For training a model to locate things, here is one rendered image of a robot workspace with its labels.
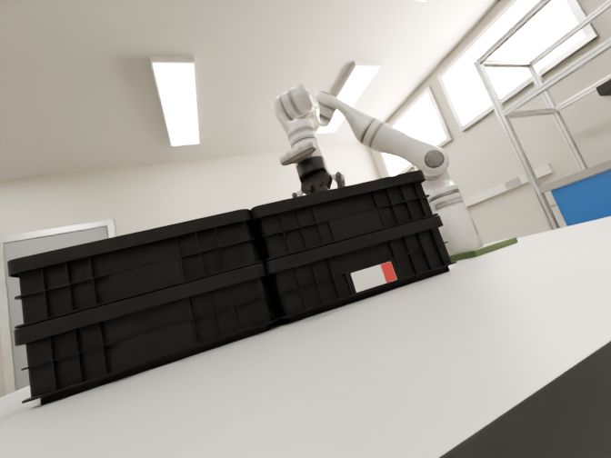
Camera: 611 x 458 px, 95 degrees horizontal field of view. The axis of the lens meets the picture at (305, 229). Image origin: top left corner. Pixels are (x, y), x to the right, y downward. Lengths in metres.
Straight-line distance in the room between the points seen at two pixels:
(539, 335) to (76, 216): 4.15
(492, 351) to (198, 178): 4.04
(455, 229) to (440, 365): 0.76
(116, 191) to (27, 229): 0.94
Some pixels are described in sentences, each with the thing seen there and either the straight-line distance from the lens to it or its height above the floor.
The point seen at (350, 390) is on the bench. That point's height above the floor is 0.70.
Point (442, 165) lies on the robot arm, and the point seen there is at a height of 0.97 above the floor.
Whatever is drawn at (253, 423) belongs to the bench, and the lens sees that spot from 0.18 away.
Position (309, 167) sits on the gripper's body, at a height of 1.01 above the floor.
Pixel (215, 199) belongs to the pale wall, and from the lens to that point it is 4.01.
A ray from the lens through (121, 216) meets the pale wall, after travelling 4.05.
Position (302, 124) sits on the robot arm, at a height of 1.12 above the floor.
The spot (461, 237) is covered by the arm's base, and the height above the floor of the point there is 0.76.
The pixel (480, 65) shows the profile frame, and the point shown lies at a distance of 2.79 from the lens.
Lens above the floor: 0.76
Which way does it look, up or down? 10 degrees up
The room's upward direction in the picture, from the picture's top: 17 degrees counter-clockwise
